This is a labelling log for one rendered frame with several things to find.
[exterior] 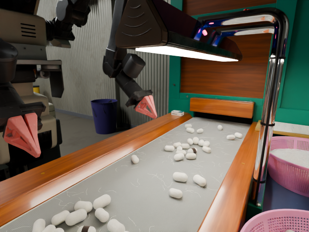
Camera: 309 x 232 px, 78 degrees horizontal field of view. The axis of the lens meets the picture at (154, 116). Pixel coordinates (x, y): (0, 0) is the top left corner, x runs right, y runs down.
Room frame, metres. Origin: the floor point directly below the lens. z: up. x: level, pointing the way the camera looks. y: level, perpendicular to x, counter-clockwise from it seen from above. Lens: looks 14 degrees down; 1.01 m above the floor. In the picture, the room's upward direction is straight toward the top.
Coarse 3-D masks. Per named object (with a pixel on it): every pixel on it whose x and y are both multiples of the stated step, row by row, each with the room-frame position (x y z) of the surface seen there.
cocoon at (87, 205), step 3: (78, 201) 0.32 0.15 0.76; (81, 201) 0.32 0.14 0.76; (84, 201) 0.32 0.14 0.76; (75, 204) 0.31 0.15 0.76; (78, 204) 0.31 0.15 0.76; (81, 204) 0.31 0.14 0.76; (84, 204) 0.31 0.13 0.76; (87, 204) 0.31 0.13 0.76; (90, 204) 0.31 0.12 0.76; (75, 207) 0.31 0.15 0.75; (78, 207) 0.31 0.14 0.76; (81, 207) 0.31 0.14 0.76; (84, 207) 0.31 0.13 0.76; (87, 207) 0.31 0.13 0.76; (90, 207) 0.31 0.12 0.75; (75, 210) 0.31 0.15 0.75; (87, 210) 0.31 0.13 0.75; (90, 210) 0.31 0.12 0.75
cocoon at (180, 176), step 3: (174, 174) 0.42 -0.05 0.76; (177, 174) 0.41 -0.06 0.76; (180, 174) 0.41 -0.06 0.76; (183, 174) 0.41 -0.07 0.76; (186, 174) 0.42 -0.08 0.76; (174, 177) 0.41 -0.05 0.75; (177, 177) 0.41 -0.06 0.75; (180, 177) 0.41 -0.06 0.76; (183, 177) 0.41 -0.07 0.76; (186, 177) 0.41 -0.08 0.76; (177, 180) 0.41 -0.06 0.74; (180, 180) 0.41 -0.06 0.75; (183, 180) 0.41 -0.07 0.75; (186, 180) 0.41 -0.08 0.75
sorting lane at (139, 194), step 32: (224, 128) 0.84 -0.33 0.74; (128, 160) 0.53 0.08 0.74; (160, 160) 0.53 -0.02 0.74; (192, 160) 0.53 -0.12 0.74; (224, 160) 0.53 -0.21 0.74; (64, 192) 0.37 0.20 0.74; (96, 192) 0.37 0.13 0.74; (128, 192) 0.37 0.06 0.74; (160, 192) 0.37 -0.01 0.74; (192, 192) 0.37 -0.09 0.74; (32, 224) 0.28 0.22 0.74; (64, 224) 0.28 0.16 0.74; (96, 224) 0.28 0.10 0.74; (128, 224) 0.28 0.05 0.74; (160, 224) 0.28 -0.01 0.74; (192, 224) 0.28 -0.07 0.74
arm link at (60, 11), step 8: (64, 0) 0.83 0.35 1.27; (72, 0) 0.83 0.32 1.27; (80, 0) 0.82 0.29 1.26; (88, 0) 0.84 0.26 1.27; (56, 8) 0.87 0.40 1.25; (64, 8) 0.83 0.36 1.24; (72, 8) 0.84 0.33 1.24; (80, 8) 0.85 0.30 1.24; (88, 8) 0.89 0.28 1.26; (64, 16) 0.83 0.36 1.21
